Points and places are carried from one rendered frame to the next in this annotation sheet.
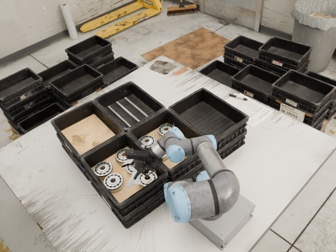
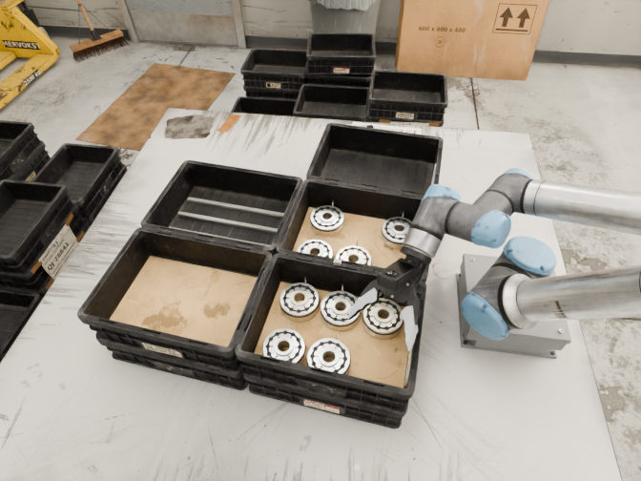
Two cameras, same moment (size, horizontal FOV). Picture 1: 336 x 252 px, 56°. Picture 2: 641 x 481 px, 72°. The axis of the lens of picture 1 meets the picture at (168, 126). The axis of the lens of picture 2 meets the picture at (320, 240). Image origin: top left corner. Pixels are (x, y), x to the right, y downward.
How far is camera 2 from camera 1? 0.99 m
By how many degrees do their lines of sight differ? 28
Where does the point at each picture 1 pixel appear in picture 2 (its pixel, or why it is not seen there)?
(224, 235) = (565, 332)
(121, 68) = (77, 166)
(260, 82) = (330, 108)
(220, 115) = (380, 158)
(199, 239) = (513, 364)
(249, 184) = not seen: hidden behind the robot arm
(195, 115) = (342, 176)
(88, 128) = (166, 288)
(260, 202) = not seen: hidden behind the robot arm
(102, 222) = (342, 448)
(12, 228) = not seen: outside the picture
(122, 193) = (361, 369)
